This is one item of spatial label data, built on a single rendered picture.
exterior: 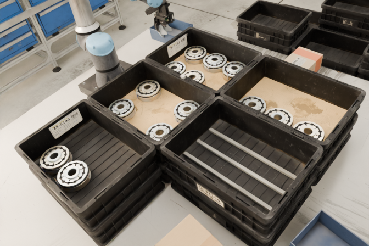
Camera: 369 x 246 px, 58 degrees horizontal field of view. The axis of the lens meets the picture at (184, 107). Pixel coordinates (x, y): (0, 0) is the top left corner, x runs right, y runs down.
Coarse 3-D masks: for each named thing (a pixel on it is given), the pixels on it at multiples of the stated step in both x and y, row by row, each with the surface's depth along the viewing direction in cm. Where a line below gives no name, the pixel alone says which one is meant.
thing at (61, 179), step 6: (72, 162) 113; (78, 162) 113; (66, 168) 112; (84, 168) 111; (60, 174) 111; (84, 174) 109; (60, 180) 108; (66, 180) 108; (72, 180) 108; (78, 180) 108; (66, 186) 106; (72, 186) 107
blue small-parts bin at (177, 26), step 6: (168, 24) 201; (174, 24) 197; (180, 24) 194; (186, 24) 191; (192, 24) 188; (150, 30) 191; (174, 30) 198; (180, 30) 197; (156, 36) 190; (168, 36) 184; (174, 36) 181
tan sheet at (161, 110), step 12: (132, 96) 139; (168, 96) 137; (144, 108) 133; (156, 108) 132; (168, 108) 132; (132, 120) 129; (144, 120) 128; (156, 120) 127; (168, 120) 127; (144, 132) 124
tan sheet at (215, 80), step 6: (174, 60) 154; (180, 60) 154; (186, 66) 150; (192, 66) 149; (198, 66) 149; (204, 72) 145; (210, 72) 145; (210, 78) 142; (216, 78) 141; (222, 78) 141; (210, 84) 139; (216, 84) 139; (222, 84) 138
